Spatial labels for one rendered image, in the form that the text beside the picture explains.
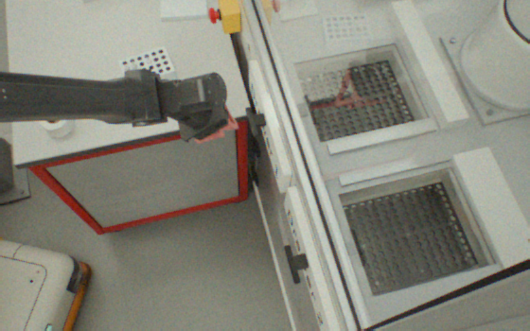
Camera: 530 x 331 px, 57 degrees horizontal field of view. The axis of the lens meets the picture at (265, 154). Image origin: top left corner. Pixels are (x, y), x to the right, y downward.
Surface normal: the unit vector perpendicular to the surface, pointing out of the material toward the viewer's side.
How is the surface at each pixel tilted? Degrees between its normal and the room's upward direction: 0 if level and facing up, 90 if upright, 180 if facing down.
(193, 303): 0
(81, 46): 0
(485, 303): 90
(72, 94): 70
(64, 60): 0
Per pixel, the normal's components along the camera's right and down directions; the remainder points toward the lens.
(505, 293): -0.97, 0.22
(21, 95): 0.95, -0.13
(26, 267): 0.04, -0.42
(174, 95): -0.48, 0.12
